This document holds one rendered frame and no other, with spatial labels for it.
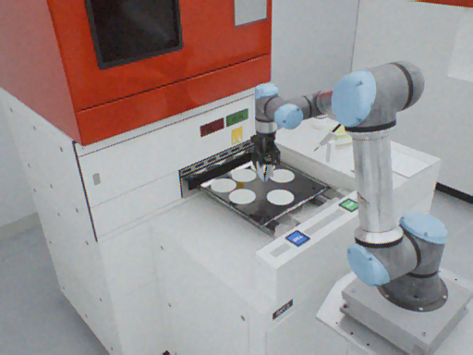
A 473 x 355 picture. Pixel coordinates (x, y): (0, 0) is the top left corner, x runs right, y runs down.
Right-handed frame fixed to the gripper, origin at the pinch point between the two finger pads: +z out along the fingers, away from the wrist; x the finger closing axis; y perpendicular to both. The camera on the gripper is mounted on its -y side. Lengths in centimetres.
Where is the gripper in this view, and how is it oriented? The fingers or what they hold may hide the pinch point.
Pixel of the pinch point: (263, 177)
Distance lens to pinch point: 169.5
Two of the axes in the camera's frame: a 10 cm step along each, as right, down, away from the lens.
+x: 9.7, -1.5, 1.9
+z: 0.3, 8.5, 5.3
